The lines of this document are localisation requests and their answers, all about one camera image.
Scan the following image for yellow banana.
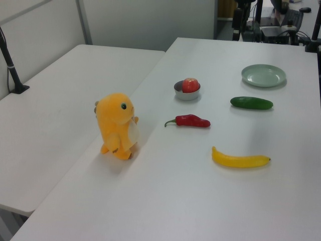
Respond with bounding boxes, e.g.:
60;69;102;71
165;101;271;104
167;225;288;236
212;146;271;169

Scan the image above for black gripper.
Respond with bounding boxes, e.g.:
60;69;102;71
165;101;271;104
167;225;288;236
232;0;249;41

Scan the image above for black box device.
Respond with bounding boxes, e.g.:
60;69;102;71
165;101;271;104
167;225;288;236
260;25;290;44

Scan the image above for black camera pole with base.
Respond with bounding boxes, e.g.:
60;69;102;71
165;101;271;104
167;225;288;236
0;26;30;95

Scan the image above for red apple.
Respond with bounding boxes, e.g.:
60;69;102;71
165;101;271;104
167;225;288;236
182;77;201;93

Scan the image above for grey bowl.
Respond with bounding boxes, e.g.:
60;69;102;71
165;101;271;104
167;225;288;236
173;80;202;101

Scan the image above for orange plush dinosaur toy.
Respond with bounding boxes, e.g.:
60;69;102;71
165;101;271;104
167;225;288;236
94;92;140;161

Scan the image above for thin black upright pole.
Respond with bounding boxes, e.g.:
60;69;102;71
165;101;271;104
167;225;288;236
255;0;263;24

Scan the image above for pale green plastic plate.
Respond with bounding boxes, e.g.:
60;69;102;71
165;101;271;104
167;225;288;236
241;64;287;88

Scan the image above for black keyboard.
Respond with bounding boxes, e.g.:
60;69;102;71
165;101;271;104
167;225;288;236
284;9;304;30

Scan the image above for green cucumber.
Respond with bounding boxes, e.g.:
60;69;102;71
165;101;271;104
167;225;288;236
230;96;274;110

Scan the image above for red chili pepper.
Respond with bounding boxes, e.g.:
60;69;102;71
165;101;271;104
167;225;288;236
164;114;211;129

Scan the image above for black stand with clamp base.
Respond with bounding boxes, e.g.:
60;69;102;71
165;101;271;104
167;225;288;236
304;15;321;53

